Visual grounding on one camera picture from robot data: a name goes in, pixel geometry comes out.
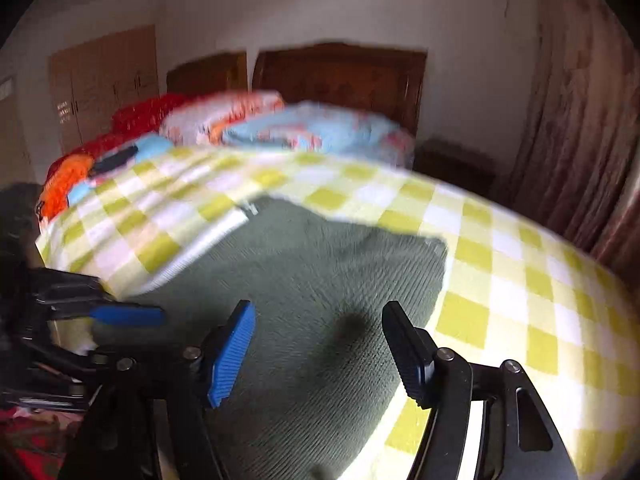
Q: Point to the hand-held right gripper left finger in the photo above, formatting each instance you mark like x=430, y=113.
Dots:
x=230, y=355

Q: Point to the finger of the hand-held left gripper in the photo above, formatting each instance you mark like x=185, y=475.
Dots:
x=130, y=315

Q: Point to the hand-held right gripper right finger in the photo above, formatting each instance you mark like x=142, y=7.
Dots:
x=410, y=360

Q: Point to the green and white knitted sweater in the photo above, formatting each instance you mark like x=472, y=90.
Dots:
x=310, y=285

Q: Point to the yellow checked bed sheet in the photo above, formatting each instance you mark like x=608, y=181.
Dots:
x=500, y=280

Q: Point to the blue orange printed blanket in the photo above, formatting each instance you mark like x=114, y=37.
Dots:
x=65, y=180

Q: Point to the red patterned cloth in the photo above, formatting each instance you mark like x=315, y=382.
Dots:
x=30, y=445

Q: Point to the black object on bedding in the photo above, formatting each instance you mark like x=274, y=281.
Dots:
x=112, y=160

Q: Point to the dark wooden nightstand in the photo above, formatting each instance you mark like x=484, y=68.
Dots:
x=450, y=165

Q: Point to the red blanket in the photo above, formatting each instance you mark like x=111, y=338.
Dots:
x=140, y=115

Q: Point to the pink orange patterned pillow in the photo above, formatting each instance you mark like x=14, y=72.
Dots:
x=200, y=120

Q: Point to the wooden wardrobe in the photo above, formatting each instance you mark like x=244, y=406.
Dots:
x=100, y=85

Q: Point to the light blue patterned pillow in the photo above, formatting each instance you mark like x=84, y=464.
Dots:
x=325, y=125

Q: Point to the small wooden headboard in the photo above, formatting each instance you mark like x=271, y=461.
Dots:
x=210, y=75

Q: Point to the brown curtain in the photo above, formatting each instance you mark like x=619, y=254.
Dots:
x=575, y=135

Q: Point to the large wooden headboard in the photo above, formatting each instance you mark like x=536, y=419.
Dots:
x=340, y=75

